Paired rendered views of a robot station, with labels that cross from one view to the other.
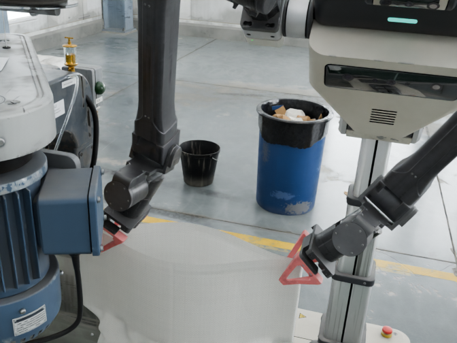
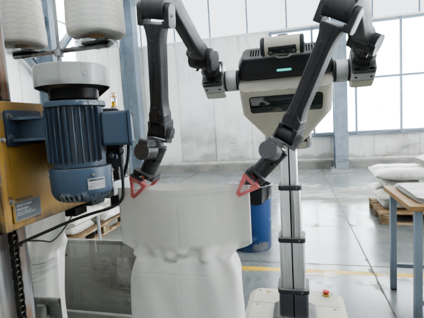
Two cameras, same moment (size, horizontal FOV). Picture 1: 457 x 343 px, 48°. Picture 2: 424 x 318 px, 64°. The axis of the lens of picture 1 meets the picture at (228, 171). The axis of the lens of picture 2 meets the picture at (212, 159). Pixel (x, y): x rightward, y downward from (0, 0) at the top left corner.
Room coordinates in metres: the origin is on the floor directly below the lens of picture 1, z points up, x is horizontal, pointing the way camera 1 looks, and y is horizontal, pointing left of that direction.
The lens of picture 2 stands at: (-0.29, -0.03, 1.25)
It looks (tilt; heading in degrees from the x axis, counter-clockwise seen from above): 5 degrees down; 0
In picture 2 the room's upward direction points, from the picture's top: 3 degrees counter-clockwise
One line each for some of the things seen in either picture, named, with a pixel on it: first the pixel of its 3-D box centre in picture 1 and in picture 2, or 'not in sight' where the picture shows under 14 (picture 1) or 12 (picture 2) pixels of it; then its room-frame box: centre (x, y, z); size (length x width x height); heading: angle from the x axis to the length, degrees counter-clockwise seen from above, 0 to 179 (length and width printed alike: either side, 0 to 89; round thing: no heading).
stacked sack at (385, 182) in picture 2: not in sight; (396, 180); (3.88, -2.31, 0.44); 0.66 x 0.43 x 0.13; 166
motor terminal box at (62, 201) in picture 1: (74, 217); (119, 132); (0.61, 0.20, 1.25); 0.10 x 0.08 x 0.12; 11
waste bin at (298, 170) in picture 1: (290, 156); (250, 214); (3.12, -0.39, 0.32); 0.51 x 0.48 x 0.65; 166
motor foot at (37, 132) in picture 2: not in sight; (38, 127); (0.58, 0.40, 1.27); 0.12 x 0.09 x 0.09; 166
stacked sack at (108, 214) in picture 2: not in sight; (104, 211); (4.18, 1.45, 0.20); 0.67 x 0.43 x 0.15; 166
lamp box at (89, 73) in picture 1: (83, 86); not in sight; (1.13, 0.34, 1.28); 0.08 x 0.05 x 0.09; 76
